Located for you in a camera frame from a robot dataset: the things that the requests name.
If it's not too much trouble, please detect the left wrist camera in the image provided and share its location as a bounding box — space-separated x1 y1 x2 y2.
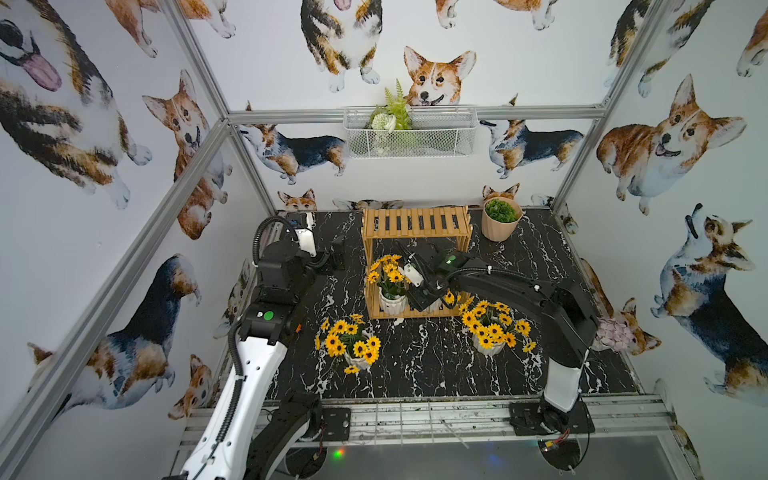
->
293 211 317 257

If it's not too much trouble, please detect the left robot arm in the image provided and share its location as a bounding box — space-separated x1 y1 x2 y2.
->
177 213 351 479

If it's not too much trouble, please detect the sunflower pot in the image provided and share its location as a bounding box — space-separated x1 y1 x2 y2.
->
367 254 410 316
314 314 382 376
424 290 470 316
458 297 538 356

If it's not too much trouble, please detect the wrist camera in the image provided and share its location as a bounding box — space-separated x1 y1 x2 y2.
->
293 211 317 257
401 264 424 287

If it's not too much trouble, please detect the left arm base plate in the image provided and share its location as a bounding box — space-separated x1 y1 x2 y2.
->
299 407 352 442

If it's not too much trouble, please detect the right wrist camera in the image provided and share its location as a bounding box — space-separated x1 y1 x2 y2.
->
401 264 424 287

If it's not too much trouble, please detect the aluminium front rail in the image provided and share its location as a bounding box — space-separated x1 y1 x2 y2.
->
177 393 676 451

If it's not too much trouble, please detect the tan pot green plant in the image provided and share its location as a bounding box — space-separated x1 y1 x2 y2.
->
481 197 524 242

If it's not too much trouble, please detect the wooden slatted plant shelf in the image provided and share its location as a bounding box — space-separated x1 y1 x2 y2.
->
361 206 473 320

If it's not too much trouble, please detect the pink succulent plant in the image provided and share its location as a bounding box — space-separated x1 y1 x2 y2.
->
591 319 635 352

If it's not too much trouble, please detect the white wire wall basket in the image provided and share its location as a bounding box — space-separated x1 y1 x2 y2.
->
343 106 479 159

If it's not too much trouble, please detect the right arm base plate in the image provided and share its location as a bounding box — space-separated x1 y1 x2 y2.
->
508 399 595 436

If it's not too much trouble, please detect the green fern white flower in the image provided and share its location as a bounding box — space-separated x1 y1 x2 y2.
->
366 80 413 133

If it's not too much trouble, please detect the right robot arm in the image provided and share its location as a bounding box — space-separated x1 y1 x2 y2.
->
396 242 598 435

